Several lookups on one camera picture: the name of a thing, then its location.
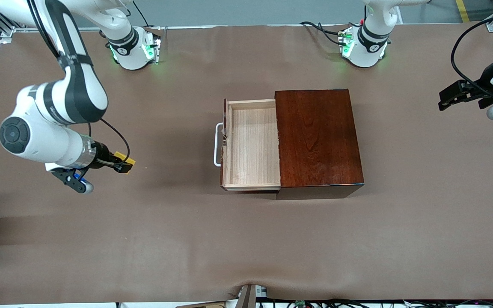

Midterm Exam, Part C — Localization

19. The light wood drawer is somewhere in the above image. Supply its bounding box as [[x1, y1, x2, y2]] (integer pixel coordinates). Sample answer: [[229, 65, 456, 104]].
[[220, 98, 282, 192]]

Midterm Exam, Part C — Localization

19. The black base cable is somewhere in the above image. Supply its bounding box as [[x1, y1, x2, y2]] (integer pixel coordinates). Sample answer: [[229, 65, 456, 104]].
[[300, 21, 342, 36], [317, 24, 344, 46], [133, 2, 151, 29]]

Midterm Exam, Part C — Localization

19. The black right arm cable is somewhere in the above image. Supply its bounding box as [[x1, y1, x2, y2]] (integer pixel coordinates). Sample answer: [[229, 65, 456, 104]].
[[28, 0, 131, 166]]

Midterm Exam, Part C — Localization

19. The black cable bundle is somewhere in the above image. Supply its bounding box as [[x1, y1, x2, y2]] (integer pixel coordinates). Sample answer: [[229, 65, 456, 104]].
[[258, 299, 493, 308]]

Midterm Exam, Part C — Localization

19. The yellow cube block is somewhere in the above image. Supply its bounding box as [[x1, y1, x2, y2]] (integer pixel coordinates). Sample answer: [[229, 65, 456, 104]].
[[115, 151, 137, 168]]

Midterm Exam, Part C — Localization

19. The dark glossy wooden cabinet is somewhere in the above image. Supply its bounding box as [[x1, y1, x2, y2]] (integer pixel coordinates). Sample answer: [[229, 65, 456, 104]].
[[275, 89, 365, 201]]

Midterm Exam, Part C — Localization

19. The brown table cover sheet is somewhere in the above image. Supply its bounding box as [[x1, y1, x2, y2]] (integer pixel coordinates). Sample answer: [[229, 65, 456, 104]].
[[0, 21, 493, 305]]

